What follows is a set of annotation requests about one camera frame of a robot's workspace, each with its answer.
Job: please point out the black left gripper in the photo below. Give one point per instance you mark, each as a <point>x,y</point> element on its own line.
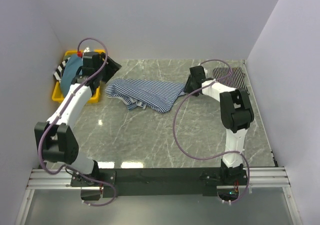
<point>112,68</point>

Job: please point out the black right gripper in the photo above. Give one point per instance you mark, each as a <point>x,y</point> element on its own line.
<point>187,87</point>

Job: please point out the blue white striped tank top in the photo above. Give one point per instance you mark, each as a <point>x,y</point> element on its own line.
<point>160,96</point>

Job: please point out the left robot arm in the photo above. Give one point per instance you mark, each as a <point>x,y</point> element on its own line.
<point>55,140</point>

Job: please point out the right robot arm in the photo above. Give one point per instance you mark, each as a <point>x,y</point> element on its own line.
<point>236,116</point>

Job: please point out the teal tank top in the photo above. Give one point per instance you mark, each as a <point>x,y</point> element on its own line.
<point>73,63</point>

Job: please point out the black white striped tank top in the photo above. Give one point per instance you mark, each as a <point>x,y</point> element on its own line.
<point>60,70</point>

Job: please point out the yellow plastic bin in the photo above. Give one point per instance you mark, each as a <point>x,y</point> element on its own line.
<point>57,95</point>

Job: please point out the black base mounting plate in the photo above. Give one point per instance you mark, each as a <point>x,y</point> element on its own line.
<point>160,181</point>

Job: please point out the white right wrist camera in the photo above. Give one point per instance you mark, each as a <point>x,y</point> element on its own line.
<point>206,72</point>

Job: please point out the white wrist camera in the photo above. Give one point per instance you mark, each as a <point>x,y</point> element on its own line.
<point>206,72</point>
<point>80,53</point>

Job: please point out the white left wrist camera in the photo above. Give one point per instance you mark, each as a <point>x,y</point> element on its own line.
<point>80,53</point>

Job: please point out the aluminium extrusion rail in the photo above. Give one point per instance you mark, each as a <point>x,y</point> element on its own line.
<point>260,177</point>

